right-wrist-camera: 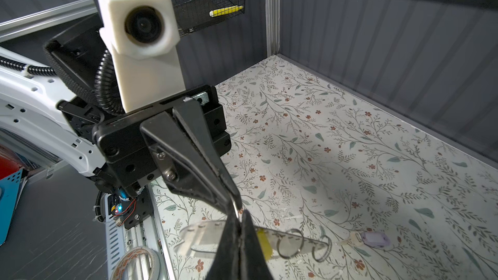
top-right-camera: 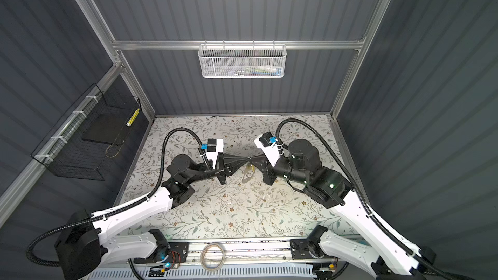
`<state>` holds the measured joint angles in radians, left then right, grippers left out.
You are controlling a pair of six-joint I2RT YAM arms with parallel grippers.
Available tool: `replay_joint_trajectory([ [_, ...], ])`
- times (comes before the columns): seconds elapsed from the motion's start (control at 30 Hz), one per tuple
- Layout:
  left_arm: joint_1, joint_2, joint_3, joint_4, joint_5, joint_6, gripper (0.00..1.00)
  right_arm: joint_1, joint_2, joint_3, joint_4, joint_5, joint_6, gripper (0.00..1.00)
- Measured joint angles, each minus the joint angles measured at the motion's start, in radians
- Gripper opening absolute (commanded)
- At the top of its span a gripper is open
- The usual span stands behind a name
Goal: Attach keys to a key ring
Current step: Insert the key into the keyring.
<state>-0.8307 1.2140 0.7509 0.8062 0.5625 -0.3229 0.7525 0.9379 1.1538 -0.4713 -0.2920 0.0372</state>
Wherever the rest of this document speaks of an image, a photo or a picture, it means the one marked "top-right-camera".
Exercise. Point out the items in white basket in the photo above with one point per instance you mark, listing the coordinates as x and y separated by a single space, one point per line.
254 71

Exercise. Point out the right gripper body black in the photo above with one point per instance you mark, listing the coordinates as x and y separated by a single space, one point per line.
266 168

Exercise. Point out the tape roll clear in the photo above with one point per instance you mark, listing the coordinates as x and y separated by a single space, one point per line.
212 257

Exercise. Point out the black wire basket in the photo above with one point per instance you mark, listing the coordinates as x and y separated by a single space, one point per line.
88 143

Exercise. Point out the black pad in basket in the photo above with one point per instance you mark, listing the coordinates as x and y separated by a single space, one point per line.
107 129

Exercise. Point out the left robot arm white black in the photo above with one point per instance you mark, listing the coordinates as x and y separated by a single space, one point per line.
92 240

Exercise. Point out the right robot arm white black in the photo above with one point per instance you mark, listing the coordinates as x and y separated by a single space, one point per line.
386 254

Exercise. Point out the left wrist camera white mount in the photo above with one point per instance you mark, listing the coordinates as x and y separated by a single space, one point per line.
210 151

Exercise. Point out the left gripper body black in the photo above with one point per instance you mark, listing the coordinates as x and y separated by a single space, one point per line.
222 167

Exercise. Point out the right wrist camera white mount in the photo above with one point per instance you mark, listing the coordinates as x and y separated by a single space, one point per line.
271 146

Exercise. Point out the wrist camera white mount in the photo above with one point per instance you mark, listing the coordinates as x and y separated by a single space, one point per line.
210 151
271 146

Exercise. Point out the yellow marker in black basket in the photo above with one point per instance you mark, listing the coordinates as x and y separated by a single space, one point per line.
133 117

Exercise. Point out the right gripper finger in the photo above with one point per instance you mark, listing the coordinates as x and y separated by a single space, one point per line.
257 168
261 158

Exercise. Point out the white wire mesh basket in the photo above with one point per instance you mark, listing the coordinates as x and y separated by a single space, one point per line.
216 62

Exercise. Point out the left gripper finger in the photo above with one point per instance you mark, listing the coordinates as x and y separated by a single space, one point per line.
232 166
230 158

